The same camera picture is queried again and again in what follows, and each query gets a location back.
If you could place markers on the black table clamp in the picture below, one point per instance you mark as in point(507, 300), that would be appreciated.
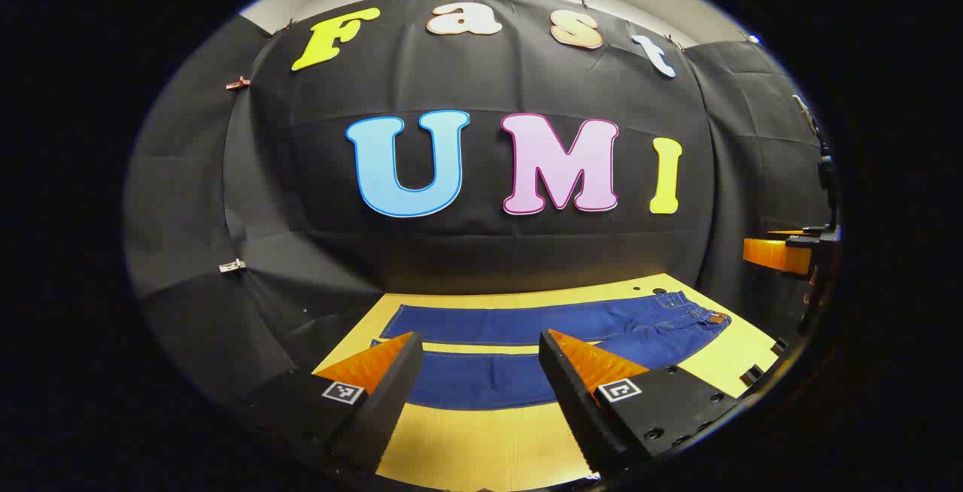
point(751, 375)
point(779, 345)

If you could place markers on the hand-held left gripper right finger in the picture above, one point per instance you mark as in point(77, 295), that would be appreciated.
point(575, 402)

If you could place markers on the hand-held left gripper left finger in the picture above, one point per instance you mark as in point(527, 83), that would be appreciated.
point(391, 394)

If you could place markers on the small orange clip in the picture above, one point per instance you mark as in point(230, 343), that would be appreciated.
point(238, 83)

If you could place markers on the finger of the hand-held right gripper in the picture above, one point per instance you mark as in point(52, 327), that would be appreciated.
point(771, 254)

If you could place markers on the blue denim jeans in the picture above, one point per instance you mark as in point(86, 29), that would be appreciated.
point(489, 323)

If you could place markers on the small white clip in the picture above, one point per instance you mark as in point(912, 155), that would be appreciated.
point(232, 265)

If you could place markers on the black backdrop cloth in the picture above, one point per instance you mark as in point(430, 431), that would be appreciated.
point(481, 78)

